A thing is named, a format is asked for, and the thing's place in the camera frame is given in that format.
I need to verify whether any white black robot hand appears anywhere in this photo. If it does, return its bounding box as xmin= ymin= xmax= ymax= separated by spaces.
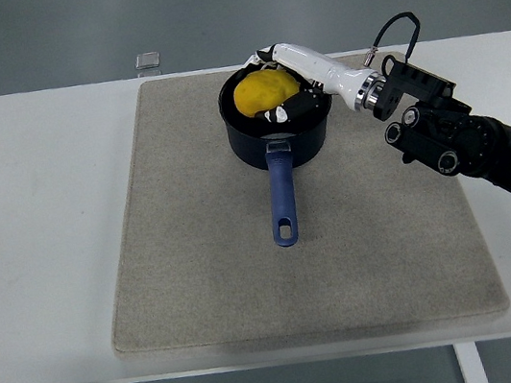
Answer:
xmin=240 ymin=29 xmax=378 ymax=130

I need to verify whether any small clear square floor object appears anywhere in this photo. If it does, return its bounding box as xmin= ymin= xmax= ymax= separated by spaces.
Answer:
xmin=134 ymin=49 xmax=163 ymax=72

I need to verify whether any beige fabric mat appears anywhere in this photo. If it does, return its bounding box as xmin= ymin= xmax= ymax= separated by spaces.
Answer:
xmin=72 ymin=30 xmax=511 ymax=375

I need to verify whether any dark blue pot with handle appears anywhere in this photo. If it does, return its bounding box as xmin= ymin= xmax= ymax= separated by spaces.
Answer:
xmin=212 ymin=50 xmax=356 ymax=255

